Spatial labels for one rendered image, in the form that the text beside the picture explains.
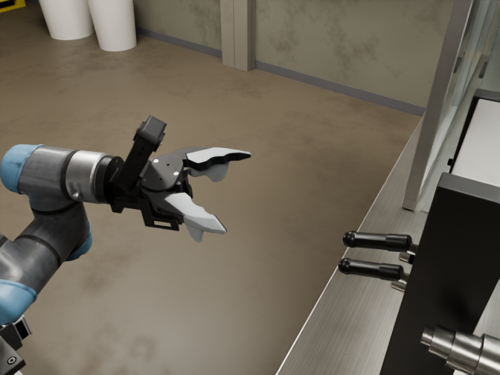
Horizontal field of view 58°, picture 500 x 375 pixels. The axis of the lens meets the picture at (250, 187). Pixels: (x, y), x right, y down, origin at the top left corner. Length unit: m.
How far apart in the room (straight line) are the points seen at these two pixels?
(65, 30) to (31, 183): 4.74
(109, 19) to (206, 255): 3.10
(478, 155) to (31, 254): 0.57
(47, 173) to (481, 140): 0.55
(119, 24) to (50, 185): 4.21
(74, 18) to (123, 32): 0.69
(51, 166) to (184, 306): 1.46
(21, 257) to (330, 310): 0.54
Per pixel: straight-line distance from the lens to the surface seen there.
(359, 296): 0.93
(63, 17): 5.37
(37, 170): 0.70
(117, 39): 4.90
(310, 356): 0.84
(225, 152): 0.65
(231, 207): 2.54
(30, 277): 0.69
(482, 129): 0.36
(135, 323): 2.05
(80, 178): 0.66
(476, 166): 0.32
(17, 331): 1.23
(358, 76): 3.79
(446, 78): 1.00
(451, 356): 0.33
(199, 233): 0.59
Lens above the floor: 1.60
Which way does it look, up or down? 36 degrees down
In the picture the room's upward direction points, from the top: straight up
